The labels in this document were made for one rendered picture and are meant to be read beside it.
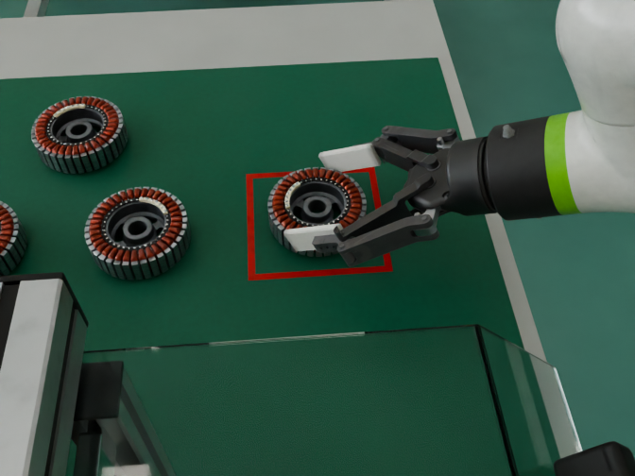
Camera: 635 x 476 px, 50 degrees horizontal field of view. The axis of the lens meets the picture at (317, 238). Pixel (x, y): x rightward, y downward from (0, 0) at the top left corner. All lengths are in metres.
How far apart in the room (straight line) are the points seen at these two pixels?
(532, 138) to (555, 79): 1.66
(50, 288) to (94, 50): 0.78
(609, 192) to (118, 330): 0.49
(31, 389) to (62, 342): 0.03
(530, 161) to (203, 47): 0.58
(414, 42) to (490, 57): 1.27
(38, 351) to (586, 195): 0.47
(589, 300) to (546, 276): 0.11
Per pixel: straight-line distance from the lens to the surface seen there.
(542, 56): 2.38
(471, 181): 0.66
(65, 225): 0.85
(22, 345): 0.32
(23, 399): 0.31
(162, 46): 1.07
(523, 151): 0.64
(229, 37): 1.08
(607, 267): 1.83
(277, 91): 0.97
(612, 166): 0.61
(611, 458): 0.36
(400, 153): 0.75
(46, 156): 0.90
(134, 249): 0.76
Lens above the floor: 1.37
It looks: 52 degrees down
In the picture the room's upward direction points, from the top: straight up
